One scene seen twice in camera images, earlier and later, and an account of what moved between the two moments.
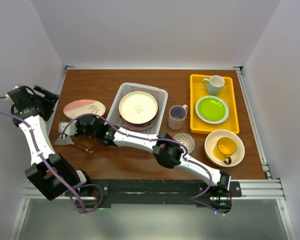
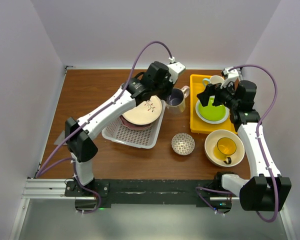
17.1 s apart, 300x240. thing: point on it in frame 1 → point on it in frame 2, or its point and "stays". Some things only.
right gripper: (78, 130) → (211, 89)
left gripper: (49, 99) → (164, 96)
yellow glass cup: (225, 147) stays
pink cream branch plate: (76, 108) → (145, 112)
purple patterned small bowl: (187, 139) stays
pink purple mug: (177, 115) → (176, 103)
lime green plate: (212, 109) stays
